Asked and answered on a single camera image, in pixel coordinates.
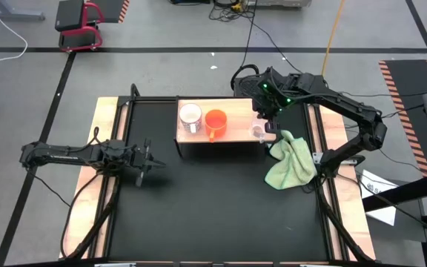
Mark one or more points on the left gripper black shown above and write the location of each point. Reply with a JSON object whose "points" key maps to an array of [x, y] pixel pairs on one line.
{"points": [[139, 157]]}

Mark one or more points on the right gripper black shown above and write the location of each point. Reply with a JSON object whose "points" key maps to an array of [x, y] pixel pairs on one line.
{"points": [[269, 100]]}

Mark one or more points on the clear glass cup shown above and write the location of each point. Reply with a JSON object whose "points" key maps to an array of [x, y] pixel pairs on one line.
{"points": [[258, 130]]}

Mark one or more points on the orange plastic mug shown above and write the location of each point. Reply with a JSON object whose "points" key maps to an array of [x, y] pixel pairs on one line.
{"points": [[215, 120]]}

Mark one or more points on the white patterned mug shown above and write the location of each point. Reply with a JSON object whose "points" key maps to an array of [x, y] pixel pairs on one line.
{"points": [[190, 115]]}

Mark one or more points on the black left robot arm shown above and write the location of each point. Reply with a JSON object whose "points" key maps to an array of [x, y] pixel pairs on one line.
{"points": [[61, 157]]}

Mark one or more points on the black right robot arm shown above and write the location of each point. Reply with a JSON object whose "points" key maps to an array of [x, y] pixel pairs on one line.
{"points": [[347, 105]]}

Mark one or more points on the green microfibre cloth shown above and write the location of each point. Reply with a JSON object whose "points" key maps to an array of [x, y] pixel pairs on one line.
{"points": [[291, 163]]}

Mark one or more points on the grey power strip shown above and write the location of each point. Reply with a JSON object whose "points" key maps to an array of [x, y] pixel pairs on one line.
{"points": [[280, 3]]}

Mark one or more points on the white paper sheet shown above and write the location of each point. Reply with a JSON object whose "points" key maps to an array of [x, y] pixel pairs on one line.
{"points": [[384, 216]]}

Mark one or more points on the black beam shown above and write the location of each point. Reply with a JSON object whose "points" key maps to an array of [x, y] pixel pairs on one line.
{"points": [[402, 193]]}

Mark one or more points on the black orange-striped floor mat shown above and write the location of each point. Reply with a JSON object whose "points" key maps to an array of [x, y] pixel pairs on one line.
{"points": [[111, 9], [413, 85]]}

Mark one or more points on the red and black step stool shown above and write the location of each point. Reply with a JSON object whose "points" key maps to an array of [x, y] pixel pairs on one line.
{"points": [[69, 15]]}

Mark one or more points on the grey metal stand foot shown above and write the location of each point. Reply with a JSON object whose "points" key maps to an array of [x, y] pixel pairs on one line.
{"points": [[13, 15]]}

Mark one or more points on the black aluminium table frame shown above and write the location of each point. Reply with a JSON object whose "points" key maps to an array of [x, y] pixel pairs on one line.
{"points": [[154, 99]]}

